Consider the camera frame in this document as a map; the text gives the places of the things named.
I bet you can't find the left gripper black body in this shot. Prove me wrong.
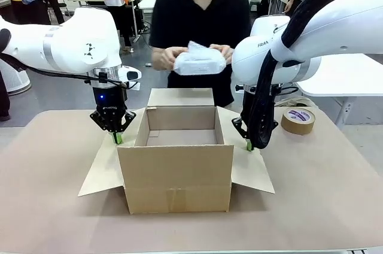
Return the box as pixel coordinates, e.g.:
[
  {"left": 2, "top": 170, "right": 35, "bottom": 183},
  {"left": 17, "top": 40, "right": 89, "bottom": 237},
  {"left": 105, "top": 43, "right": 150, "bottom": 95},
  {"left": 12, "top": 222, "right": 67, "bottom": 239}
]
[{"left": 92, "top": 86, "right": 127, "bottom": 132}]

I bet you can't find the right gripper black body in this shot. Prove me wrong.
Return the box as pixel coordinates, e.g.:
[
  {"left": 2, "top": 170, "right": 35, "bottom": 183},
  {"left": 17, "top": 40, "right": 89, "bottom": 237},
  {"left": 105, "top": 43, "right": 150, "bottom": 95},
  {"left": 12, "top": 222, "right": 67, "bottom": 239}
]
[{"left": 241, "top": 90, "right": 256, "bottom": 135}]

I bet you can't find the brown packing tape roll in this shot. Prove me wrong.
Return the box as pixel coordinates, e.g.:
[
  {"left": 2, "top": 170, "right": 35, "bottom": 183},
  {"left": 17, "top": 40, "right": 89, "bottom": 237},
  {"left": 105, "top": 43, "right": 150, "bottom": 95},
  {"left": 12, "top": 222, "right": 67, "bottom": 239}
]
[{"left": 280, "top": 107, "right": 317, "bottom": 135}]

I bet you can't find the bubble-wrapped clock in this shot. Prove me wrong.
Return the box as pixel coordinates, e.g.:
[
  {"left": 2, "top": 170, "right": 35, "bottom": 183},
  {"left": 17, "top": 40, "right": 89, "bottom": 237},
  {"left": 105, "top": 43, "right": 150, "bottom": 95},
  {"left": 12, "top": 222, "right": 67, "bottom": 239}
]
[{"left": 173, "top": 40, "right": 227, "bottom": 77}]

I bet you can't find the brown cardboard box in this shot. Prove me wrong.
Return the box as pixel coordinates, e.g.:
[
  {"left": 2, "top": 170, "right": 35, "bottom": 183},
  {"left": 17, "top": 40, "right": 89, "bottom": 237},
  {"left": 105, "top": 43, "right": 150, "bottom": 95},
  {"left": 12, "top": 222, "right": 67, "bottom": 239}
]
[{"left": 77, "top": 87, "right": 276, "bottom": 215}]

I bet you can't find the person's right forearm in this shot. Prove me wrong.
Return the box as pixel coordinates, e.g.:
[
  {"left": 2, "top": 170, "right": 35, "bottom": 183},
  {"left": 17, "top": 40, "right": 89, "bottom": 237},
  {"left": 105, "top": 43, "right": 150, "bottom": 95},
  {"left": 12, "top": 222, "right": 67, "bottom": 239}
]
[{"left": 151, "top": 46, "right": 165, "bottom": 71}]

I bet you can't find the person's left hand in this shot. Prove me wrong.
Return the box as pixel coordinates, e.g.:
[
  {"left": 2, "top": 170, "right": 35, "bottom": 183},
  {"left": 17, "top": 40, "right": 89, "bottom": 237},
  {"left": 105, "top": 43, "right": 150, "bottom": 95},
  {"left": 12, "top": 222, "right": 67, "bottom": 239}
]
[{"left": 209, "top": 43, "right": 236, "bottom": 65}]

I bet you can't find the person's right hand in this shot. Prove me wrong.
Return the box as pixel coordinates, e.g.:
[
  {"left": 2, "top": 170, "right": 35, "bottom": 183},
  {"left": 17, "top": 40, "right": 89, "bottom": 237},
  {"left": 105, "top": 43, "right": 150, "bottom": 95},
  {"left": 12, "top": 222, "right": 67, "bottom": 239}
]
[{"left": 158, "top": 46, "right": 192, "bottom": 71}]

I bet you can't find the beige cloth bag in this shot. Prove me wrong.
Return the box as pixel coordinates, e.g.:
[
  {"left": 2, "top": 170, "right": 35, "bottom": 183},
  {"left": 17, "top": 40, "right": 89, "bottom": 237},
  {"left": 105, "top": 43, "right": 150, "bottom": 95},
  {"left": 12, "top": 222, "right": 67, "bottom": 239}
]
[{"left": 275, "top": 97, "right": 315, "bottom": 110}]

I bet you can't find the white side table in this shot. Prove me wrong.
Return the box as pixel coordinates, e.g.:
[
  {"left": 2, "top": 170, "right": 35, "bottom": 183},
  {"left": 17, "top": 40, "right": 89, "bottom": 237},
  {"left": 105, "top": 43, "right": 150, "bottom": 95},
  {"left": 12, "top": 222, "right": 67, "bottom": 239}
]
[{"left": 294, "top": 53, "right": 383, "bottom": 126}]

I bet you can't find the person in black shirt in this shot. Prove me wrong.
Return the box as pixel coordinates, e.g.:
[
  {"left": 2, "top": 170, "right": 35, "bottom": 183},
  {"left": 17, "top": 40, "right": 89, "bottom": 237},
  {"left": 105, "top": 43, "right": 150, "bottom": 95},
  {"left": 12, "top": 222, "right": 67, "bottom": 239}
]
[{"left": 148, "top": 0, "right": 252, "bottom": 108}]

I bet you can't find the thick black cable sleeve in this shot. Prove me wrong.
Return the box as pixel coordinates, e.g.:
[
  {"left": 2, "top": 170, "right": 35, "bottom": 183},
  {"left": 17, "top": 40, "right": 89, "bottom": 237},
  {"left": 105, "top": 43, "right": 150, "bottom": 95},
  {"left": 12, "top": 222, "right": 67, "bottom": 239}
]
[{"left": 250, "top": 0, "right": 383, "bottom": 150}]

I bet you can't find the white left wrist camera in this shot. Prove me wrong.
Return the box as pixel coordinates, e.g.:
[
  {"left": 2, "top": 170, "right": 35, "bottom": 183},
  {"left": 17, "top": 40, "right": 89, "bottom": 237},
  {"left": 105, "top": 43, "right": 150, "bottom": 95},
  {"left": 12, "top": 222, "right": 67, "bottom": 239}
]
[{"left": 119, "top": 66, "right": 142, "bottom": 90}]

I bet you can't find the thin dark arm cable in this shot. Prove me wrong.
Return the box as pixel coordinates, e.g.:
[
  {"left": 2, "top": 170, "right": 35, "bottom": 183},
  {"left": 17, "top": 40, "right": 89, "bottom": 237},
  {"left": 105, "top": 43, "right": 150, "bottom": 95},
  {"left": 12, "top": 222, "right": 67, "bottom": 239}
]
[{"left": 0, "top": 52, "right": 141, "bottom": 90}]

